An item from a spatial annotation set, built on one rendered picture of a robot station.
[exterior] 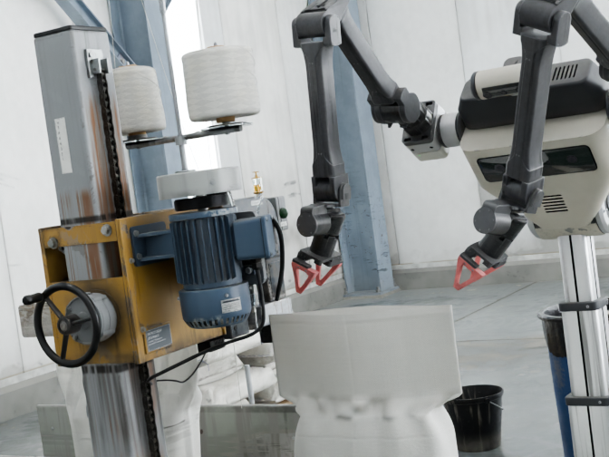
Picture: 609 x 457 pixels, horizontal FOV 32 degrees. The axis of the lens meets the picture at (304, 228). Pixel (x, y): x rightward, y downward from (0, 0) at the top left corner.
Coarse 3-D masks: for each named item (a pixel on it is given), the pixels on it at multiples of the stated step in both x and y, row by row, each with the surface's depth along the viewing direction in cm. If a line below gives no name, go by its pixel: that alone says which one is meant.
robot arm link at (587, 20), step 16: (528, 0) 208; (544, 0) 208; (560, 0) 204; (576, 0) 208; (592, 0) 214; (528, 16) 207; (544, 16) 205; (576, 16) 213; (592, 16) 216; (592, 32) 218; (608, 32) 222; (592, 48) 227; (608, 48) 224; (608, 64) 231; (608, 80) 238
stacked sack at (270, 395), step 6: (276, 384) 579; (264, 390) 579; (270, 390) 578; (276, 390) 577; (258, 396) 579; (264, 396) 578; (270, 396) 576; (276, 396) 575; (258, 402) 579; (264, 402) 577; (270, 402) 575; (276, 402) 574
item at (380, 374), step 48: (288, 336) 257; (336, 336) 245; (384, 336) 241; (432, 336) 238; (288, 384) 259; (336, 384) 247; (384, 384) 241; (432, 384) 239; (336, 432) 246; (384, 432) 239; (432, 432) 236
